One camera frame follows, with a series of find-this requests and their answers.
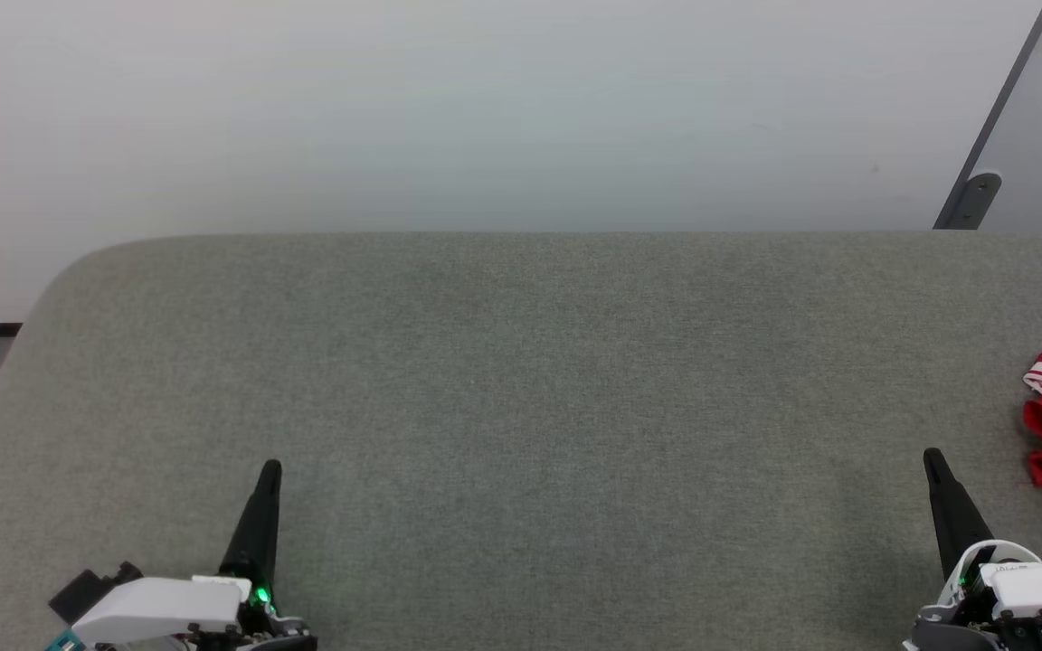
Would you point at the grey metal post bracket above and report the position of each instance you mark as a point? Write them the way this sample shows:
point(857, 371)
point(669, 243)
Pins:
point(975, 199)

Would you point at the grey partition edge post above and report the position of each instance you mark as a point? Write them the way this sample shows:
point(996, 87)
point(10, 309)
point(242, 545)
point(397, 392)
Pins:
point(1009, 90)

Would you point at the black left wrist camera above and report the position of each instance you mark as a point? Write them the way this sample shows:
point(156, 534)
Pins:
point(91, 588)

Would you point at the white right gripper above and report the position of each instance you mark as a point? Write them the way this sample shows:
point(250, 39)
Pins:
point(955, 624)

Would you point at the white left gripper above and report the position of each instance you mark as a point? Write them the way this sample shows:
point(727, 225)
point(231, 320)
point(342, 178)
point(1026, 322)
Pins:
point(277, 633)

